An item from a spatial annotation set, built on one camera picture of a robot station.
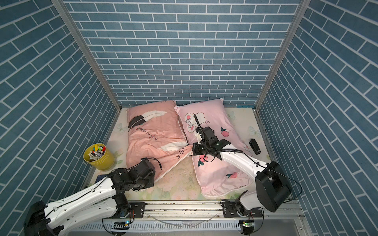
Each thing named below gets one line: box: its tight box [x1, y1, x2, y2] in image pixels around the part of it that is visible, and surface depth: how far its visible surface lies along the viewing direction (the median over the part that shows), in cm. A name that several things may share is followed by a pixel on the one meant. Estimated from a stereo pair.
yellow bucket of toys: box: [83, 143, 115, 171], surface depth 82 cm
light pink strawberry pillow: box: [174, 98, 257, 198], surface depth 84 cm
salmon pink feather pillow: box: [126, 100, 193, 178], surface depth 95 cm
